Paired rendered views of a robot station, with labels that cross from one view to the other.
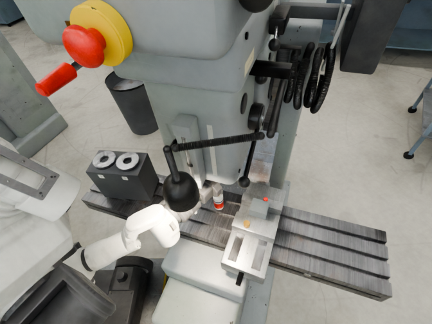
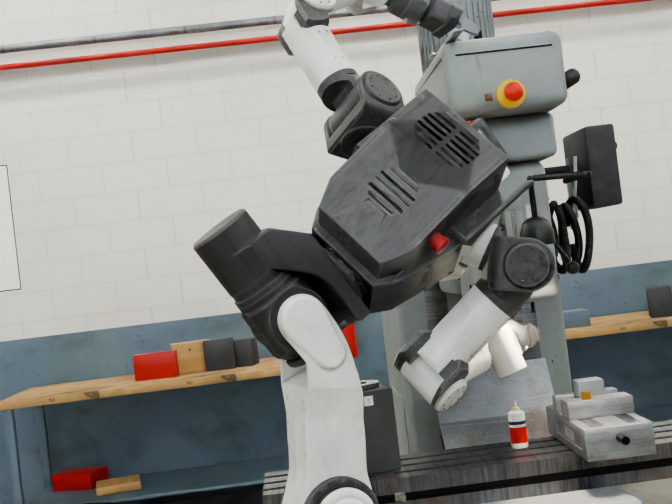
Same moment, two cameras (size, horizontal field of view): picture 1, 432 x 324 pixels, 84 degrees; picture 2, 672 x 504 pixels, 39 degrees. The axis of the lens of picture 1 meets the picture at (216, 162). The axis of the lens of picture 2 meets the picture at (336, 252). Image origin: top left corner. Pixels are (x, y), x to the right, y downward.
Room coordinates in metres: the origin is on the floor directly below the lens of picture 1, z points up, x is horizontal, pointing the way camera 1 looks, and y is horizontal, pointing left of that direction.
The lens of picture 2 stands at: (-1.31, 1.35, 1.45)
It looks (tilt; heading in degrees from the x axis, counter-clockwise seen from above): 1 degrees up; 333
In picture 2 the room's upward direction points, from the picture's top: 7 degrees counter-clockwise
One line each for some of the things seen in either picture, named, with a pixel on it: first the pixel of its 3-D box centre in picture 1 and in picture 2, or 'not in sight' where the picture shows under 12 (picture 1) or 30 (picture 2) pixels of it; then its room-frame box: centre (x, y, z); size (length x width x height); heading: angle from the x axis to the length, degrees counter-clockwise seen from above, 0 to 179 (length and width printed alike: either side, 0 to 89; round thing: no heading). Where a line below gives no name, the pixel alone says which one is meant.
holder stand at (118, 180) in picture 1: (125, 175); (344, 429); (0.66, 0.39, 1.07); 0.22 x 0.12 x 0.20; 77
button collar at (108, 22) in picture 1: (102, 35); (510, 94); (0.27, 0.10, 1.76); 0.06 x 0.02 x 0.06; 66
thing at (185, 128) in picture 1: (191, 155); (515, 244); (0.38, 0.05, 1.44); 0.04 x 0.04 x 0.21; 66
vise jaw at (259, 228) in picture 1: (254, 227); (597, 405); (0.37, -0.11, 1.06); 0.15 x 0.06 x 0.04; 64
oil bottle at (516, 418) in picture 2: (218, 198); (517, 423); (0.52, 0.01, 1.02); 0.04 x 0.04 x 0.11
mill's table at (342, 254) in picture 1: (218, 218); (529, 466); (0.48, 0.01, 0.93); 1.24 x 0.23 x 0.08; 66
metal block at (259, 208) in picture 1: (259, 209); (589, 391); (0.42, -0.13, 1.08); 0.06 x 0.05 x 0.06; 64
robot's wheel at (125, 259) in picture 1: (134, 265); not in sight; (0.47, 0.51, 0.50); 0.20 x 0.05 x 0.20; 85
